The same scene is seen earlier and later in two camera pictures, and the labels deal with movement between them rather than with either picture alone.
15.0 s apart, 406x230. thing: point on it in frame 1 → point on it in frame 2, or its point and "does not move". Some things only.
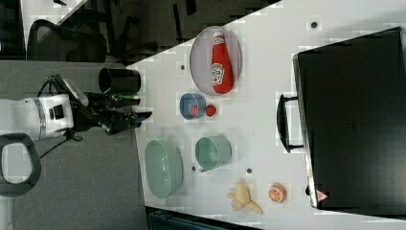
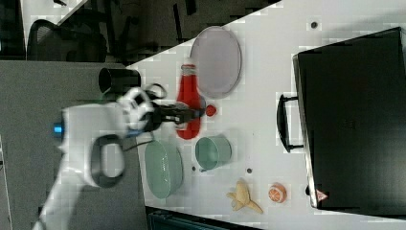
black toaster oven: x=349 y=119 does not move
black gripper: x=101 y=109 → x=176 y=112
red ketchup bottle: x=221 y=69 → x=189 y=92
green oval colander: x=164 y=169 does not move
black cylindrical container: x=119 y=80 does not move
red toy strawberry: x=211 y=110 does not move
